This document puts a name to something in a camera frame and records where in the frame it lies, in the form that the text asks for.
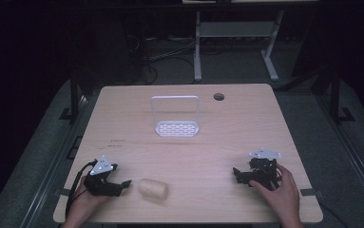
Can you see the person's right hand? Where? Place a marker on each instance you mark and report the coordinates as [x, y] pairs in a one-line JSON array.
[[279, 196]]

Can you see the black metal stand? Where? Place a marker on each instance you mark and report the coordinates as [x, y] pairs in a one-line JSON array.
[[74, 95], [336, 95]]

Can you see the beige cylindrical sponge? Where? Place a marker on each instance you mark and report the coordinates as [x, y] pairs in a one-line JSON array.
[[153, 189]]

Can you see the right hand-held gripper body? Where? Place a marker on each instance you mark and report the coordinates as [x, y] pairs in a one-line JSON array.
[[263, 171]]

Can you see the person's left hand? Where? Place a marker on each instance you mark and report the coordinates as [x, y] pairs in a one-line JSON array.
[[86, 202]]

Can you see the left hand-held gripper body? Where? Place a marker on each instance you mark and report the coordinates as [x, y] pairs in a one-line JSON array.
[[99, 180]]

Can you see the white metal desk frame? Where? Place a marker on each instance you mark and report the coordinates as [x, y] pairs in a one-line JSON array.
[[233, 41]]

